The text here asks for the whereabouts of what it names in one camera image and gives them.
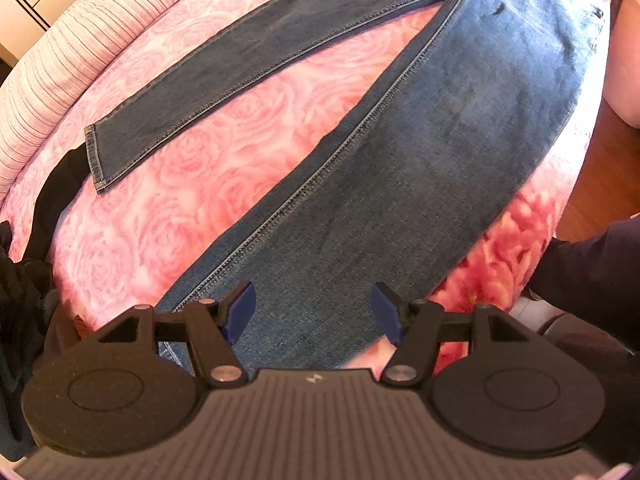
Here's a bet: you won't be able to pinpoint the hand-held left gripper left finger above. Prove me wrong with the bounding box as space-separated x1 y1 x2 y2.
97 281 257 389

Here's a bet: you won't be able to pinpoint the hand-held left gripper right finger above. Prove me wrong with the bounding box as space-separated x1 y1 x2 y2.
370 281 531 387

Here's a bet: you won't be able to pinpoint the dark blue jeans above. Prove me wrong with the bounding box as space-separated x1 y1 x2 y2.
84 0 604 376

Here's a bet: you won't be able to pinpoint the pink rose blanket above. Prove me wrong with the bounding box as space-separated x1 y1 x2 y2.
0 0 614 376

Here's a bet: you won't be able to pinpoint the person's dark trouser leg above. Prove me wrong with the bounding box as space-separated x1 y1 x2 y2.
525 215 640 466

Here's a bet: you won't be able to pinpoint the dark grey garment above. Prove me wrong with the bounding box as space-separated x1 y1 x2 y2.
0 220 63 461

